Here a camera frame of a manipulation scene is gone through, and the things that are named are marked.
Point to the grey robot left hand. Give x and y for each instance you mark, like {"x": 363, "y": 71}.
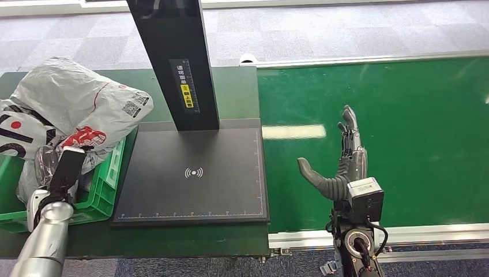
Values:
{"x": 46, "y": 166}

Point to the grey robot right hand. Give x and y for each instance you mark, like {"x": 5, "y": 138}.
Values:
{"x": 353, "y": 164}

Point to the white poly mailer black print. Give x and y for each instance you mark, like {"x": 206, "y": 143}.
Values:
{"x": 68, "y": 91}

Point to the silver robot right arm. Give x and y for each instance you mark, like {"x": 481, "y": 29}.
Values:
{"x": 355, "y": 248}

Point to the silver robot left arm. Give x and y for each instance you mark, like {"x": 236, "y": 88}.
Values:
{"x": 46, "y": 237}

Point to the green conveyor belt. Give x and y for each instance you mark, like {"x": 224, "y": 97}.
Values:
{"x": 420, "y": 114}

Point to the grey poly bag red line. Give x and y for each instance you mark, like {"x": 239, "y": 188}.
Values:
{"x": 26, "y": 183}

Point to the grey poly bag red print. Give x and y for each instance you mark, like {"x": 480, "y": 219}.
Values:
{"x": 91, "y": 161}

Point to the green plastic crate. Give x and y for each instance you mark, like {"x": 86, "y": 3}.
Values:
{"x": 107, "y": 183}

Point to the dark green table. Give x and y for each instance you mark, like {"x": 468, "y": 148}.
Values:
{"x": 237, "y": 91}

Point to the white roller end cap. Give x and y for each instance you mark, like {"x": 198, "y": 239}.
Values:
{"x": 248, "y": 58}

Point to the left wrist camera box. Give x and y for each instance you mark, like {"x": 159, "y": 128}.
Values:
{"x": 68, "y": 168}

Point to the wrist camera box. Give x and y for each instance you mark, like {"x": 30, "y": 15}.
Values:
{"x": 365, "y": 198}
{"x": 68, "y": 168}

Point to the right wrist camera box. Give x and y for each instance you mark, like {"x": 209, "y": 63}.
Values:
{"x": 365, "y": 198}

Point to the wide aluminium conveyor rail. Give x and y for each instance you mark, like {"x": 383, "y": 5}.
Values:
{"x": 420, "y": 234}

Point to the thin aluminium conveyor rail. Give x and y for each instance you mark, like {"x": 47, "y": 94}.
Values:
{"x": 363, "y": 60}

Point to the metal conveyor bracket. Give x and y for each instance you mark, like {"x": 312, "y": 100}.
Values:
{"x": 282, "y": 252}

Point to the black scanner base plate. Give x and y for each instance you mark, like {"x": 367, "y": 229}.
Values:
{"x": 229, "y": 164}

